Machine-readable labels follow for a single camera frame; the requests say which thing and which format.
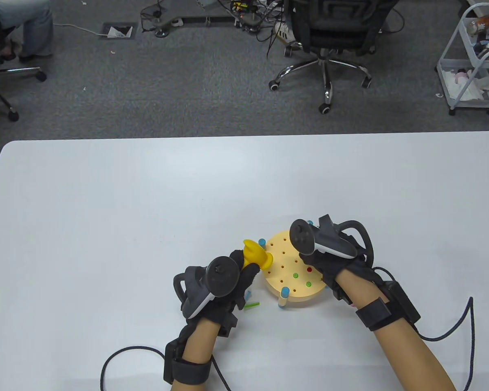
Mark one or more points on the person's right hand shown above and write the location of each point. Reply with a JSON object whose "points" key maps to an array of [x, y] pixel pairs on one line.
{"points": [[330, 269]]}

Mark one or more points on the person's left hand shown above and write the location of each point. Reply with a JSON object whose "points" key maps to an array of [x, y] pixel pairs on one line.
{"points": [[250, 275]]}

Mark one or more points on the yellow toy hammer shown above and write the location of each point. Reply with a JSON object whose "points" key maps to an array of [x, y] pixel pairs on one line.
{"points": [[256, 254]]}

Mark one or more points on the grey tracking controller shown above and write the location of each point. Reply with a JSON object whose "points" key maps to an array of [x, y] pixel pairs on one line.
{"points": [[303, 236], [222, 275]]}

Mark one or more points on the yellow round tap bench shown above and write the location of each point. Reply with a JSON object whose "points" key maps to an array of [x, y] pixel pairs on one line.
{"points": [[285, 260]]}

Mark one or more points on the person's right forearm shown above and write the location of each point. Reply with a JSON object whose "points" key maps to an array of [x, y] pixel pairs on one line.
{"points": [[391, 346]]}

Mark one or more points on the white crumpled cloth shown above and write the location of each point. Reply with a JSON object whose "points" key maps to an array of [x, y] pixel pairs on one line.
{"points": [[468, 87]]}

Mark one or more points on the black mesh office chair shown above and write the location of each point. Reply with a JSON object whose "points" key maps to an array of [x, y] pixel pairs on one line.
{"points": [[334, 36]]}

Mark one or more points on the floor outlet box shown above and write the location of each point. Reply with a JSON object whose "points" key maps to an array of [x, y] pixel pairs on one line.
{"points": [[118, 31]]}

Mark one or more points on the black chrome office chair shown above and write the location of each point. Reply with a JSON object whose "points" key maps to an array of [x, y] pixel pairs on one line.
{"points": [[20, 70]]}

